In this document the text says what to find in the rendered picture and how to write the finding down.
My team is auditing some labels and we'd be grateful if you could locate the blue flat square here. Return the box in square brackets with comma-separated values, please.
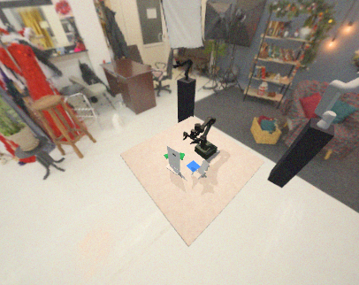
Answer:
[187, 160, 200, 172]

